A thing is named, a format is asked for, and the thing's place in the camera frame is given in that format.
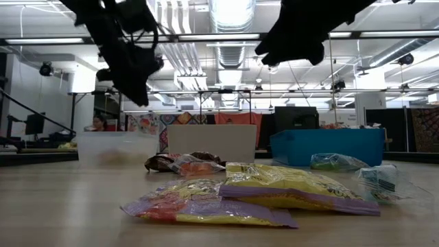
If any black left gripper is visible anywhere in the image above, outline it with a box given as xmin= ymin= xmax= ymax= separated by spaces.
xmin=98 ymin=43 xmax=165 ymax=108

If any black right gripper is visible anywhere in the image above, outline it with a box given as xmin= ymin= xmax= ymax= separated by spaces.
xmin=254 ymin=13 xmax=348 ymax=67

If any brown PayDay candy bar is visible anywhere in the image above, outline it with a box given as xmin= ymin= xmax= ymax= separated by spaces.
xmin=143 ymin=153 xmax=181 ymax=173
xmin=190 ymin=151 xmax=227 ymax=165

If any red clear-wrapped hard candy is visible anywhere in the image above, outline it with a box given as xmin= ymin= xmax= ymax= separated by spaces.
xmin=167 ymin=154 xmax=227 ymax=178

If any green clear-wrapped hard candy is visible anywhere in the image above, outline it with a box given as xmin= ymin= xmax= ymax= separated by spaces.
xmin=309 ymin=152 xmax=372 ymax=174

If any yellow Sour Patch Kids bag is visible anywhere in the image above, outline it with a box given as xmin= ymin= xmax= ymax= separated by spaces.
xmin=119 ymin=178 xmax=300 ymax=230
xmin=218 ymin=162 xmax=381 ymax=217

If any blue clear-wrapped hard candy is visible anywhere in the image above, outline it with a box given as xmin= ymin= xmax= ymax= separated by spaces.
xmin=353 ymin=163 xmax=435 ymax=207

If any colourful patterned tapestry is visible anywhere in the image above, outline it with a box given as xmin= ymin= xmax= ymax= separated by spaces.
xmin=125 ymin=111 xmax=209 ymax=154

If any person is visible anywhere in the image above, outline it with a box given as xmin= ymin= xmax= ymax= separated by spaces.
xmin=89 ymin=114 xmax=110 ymax=132

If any clear plastic bin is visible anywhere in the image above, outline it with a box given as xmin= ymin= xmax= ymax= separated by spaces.
xmin=75 ymin=131 xmax=161 ymax=169

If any orange cloth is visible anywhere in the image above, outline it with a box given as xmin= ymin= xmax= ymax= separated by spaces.
xmin=214 ymin=112 xmax=263 ymax=149

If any black ceiling spotlight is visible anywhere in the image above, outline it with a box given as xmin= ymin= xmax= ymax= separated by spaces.
xmin=38 ymin=60 xmax=55 ymax=78
xmin=397 ymin=53 xmax=415 ymax=67

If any white plastic bin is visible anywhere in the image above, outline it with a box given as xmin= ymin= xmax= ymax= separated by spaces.
xmin=166 ymin=123 xmax=258 ymax=164

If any blue plastic bin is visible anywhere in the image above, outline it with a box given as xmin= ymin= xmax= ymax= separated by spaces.
xmin=269 ymin=128 xmax=386 ymax=168

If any black diagonal strut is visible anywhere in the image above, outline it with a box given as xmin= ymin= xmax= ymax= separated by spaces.
xmin=0 ymin=88 xmax=77 ymax=135

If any black computer monitor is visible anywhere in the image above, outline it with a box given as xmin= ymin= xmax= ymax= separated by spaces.
xmin=23 ymin=111 xmax=46 ymax=136

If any black partition panel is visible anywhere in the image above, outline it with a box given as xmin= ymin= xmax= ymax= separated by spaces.
xmin=365 ymin=108 xmax=409 ymax=152

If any dark patterned tapestry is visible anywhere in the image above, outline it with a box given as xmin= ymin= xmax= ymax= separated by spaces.
xmin=410 ymin=107 xmax=439 ymax=154

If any silver ceiling air duct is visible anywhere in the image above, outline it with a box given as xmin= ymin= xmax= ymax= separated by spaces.
xmin=209 ymin=0 xmax=257 ymax=69

